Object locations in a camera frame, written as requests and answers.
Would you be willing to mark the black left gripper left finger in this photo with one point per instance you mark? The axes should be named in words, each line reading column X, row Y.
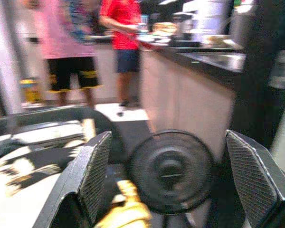
column 85, row 171

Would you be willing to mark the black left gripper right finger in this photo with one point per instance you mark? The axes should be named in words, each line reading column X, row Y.
column 254, row 180

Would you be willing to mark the dark plastic basket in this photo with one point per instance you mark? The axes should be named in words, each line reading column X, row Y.
column 61, row 114

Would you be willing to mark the yellow plastic object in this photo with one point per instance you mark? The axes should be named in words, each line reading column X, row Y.
column 130, row 213

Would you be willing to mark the black round fan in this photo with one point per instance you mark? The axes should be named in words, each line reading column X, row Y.
column 171, row 171

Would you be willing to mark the yellow and blue bottle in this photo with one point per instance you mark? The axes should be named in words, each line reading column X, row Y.
column 29, row 91

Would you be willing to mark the black kitchen counter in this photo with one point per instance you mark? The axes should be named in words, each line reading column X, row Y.
column 204, row 61

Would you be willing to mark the person in pink shirt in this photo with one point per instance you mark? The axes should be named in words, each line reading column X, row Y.
column 64, row 35

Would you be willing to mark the person in red shirt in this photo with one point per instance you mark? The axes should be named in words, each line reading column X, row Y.
column 124, row 28

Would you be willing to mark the white countertop appliance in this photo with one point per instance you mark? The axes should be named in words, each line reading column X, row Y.
column 209, row 16

